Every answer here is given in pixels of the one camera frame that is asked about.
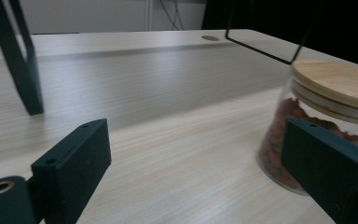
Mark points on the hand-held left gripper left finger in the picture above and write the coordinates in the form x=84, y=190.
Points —
x=71, y=168

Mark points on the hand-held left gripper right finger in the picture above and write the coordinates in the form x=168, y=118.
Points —
x=329, y=168

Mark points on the glass jar with red contents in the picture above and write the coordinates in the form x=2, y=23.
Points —
x=276, y=137

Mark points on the wooden jar lid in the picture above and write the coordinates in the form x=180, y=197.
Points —
x=338, y=84

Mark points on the black metal stand leg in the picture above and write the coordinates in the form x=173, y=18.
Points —
x=18, y=59

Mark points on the grey table grommet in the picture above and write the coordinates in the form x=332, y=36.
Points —
x=210, y=38

